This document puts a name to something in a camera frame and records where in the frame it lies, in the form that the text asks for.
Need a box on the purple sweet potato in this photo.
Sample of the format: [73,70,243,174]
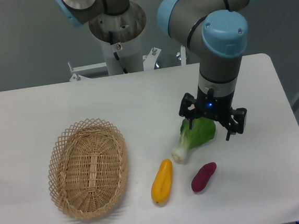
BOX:
[191,162,217,193]

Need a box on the green bok choy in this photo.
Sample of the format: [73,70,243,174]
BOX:
[171,117,216,163]

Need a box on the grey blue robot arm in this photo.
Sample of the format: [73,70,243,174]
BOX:
[55,0,254,135]

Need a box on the woven wicker basket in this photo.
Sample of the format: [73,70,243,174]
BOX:
[48,119,128,220]

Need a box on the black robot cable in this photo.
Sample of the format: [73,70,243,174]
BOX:
[108,29,130,75]

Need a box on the yellow mango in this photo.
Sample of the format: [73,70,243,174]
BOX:
[151,159,173,204]

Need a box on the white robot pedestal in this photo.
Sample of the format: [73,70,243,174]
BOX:
[88,2,147,76]

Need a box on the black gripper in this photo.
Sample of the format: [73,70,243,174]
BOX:
[179,81,247,141]

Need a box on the white metal base frame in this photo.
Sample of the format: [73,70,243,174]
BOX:
[66,44,190,82]

